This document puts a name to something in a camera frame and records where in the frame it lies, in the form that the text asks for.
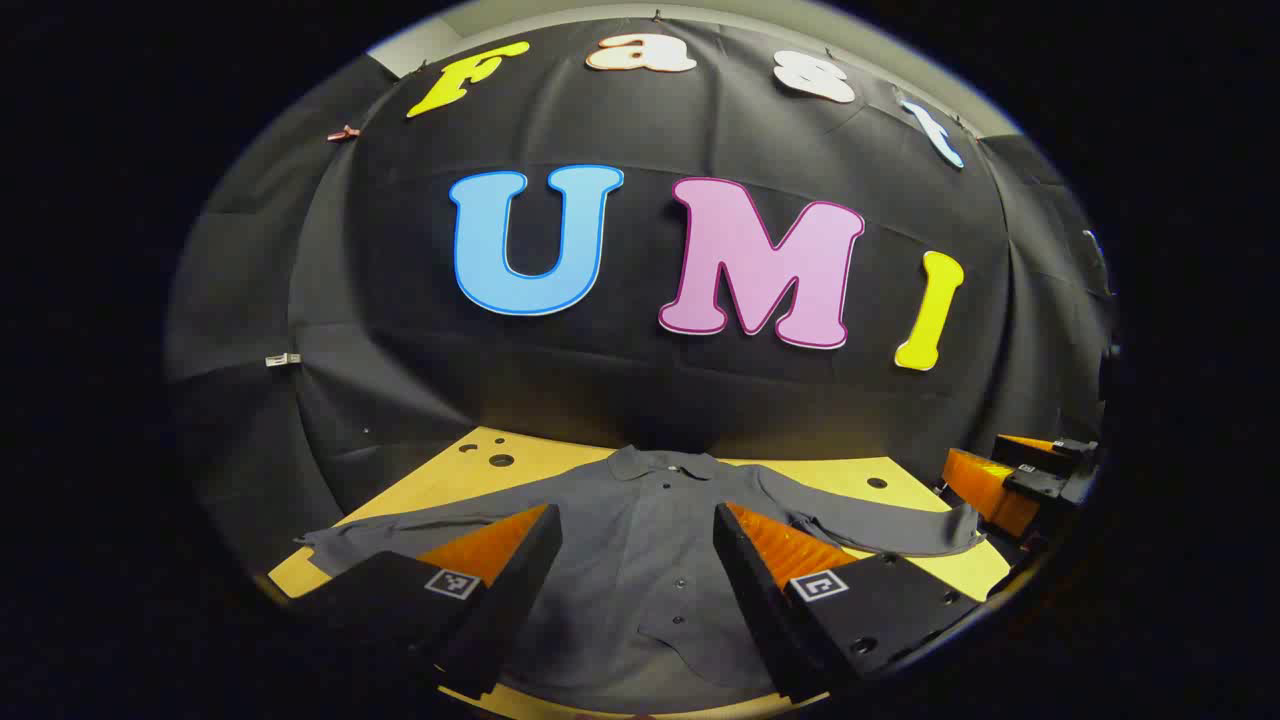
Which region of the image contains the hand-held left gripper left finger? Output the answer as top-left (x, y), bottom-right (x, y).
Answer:
top-left (290, 503), bottom-right (563, 701)

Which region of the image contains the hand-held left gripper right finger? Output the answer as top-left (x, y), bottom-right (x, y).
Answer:
top-left (712, 500), bottom-right (986, 706)

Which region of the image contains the grey button-up shirt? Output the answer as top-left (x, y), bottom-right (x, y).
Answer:
top-left (300, 445), bottom-right (986, 701)

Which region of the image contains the black backdrop cloth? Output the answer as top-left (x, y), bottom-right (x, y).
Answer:
top-left (165, 5), bottom-right (1116, 591)

